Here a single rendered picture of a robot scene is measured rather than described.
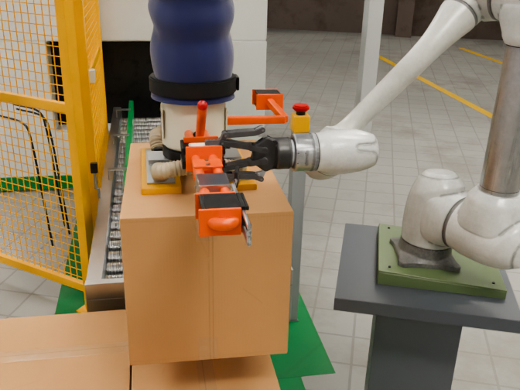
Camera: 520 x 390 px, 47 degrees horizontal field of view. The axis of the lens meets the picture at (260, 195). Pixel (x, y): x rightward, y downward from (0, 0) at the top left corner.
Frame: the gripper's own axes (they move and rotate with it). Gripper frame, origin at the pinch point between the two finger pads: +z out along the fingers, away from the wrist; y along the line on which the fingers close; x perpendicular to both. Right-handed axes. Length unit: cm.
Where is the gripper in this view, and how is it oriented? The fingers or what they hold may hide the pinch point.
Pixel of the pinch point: (203, 155)
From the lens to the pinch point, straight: 138.8
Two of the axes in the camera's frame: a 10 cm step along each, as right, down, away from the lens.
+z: -9.8, 0.4, -1.7
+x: -1.8, -3.8, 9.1
